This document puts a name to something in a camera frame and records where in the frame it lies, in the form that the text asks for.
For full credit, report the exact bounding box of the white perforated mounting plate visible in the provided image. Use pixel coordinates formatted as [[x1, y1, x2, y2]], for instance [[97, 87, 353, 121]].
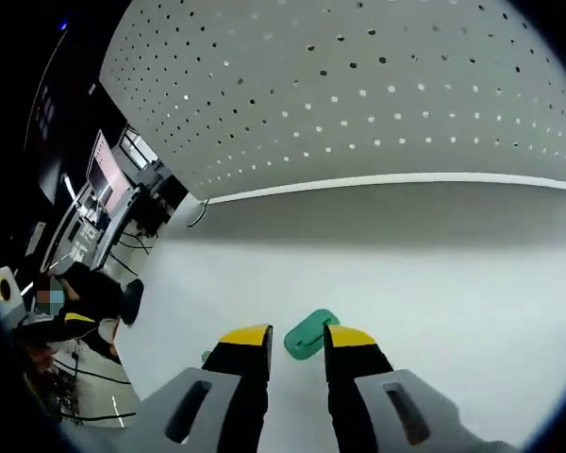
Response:
[[98, 0, 566, 228]]

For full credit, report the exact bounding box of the black oval device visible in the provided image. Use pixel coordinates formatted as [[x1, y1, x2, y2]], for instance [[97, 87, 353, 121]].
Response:
[[121, 277, 146, 327]]

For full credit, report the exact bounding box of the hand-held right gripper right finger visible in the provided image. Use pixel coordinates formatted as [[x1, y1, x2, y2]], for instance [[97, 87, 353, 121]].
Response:
[[323, 323, 520, 453]]

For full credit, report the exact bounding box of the open laptop with pink screen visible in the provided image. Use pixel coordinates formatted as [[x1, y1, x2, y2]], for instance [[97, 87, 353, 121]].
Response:
[[46, 127, 142, 276]]

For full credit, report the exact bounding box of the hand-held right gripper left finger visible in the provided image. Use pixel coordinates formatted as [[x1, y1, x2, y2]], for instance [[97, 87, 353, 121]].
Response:
[[139, 323, 275, 453]]

